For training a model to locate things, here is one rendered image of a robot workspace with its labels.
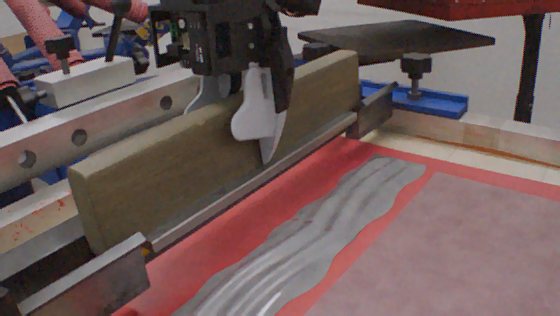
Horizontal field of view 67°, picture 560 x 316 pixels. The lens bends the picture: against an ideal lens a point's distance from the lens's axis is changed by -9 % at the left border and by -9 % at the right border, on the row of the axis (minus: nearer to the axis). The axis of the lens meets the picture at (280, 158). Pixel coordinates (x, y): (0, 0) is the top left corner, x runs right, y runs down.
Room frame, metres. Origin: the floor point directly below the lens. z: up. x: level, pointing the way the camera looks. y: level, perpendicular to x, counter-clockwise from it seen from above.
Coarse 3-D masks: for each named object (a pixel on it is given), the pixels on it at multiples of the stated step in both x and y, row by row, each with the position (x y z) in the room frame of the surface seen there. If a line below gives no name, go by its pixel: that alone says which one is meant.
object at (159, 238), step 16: (352, 112) 0.50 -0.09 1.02; (320, 128) 0.46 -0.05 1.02; (336, 128) 0.46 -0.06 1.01; (304, 144) 0.42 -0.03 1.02; (320, 144) 0.44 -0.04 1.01; (272, 160) 0.39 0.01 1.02; (288, 160) 0.40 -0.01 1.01; (256, 176) 0.36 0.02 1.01; (272, 176) 0.38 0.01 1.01; (224, 192) 0.34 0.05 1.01; (240, 192) 0.34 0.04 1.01; (192, 208) 0.32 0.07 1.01; (208, 208) 0.32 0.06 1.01; (176, 224) 0.29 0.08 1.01; (192, 224) 0.30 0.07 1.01; (160, 240) 0.28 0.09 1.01
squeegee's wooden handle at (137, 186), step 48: (240, 96) 0.39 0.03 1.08; (336, 96) 0.49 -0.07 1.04; (144, 144) 0.30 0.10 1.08; (192, 144) 0.33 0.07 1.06; (240, 144) 0.37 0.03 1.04; (288, 144) 0.42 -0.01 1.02; (96, 192) 0.26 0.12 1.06; (144, 192) 0.29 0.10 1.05; (192, 192) 0.32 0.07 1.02; (96, 240) 0.26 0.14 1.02
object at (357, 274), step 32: (224, 224) 0.38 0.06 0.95; (256, 224) 0.38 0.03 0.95; (160, 256) 0.33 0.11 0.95; (192, 256) 0.33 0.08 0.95; (224, 256) 0.33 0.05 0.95; (352, 256) 0.32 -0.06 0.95; (384, 256) 0.31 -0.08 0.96; (160, 288) 0.29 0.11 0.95; (192, 288) 0.29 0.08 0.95; (320, 288) 0.28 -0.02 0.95; (352, 288) 0.27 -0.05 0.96; (384, 288) 0.27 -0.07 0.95; (416, 288) 0.27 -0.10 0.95; (448, 288) 0.26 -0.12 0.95; (480, 288) 0.26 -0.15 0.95
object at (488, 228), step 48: (336, 144) 0.55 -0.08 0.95; (288, 192) 0.44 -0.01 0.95; (432, 192) 0.41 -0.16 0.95; (480, 192) 0.40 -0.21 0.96; (528, 192) 0.39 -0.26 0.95; (384, 240) 0.33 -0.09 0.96; (432, 240) 0.33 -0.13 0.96; (480, 240) 0.32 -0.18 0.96; (528, 240) 0.31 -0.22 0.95; (528, 288) 0.25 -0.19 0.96
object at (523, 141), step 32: (384, 128) 0.59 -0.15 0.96; (416, 128) 0.56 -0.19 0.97; (448, 128) 0.53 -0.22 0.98; (480, 128) 0.51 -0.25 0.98; (512, 128) 0.49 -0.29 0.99; (544, 128) 0.48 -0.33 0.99; (544, 160) 0.45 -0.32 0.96; (64, 192) 0.40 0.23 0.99; (0, 224) 0.34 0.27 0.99; (32, 224) 0.36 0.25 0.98
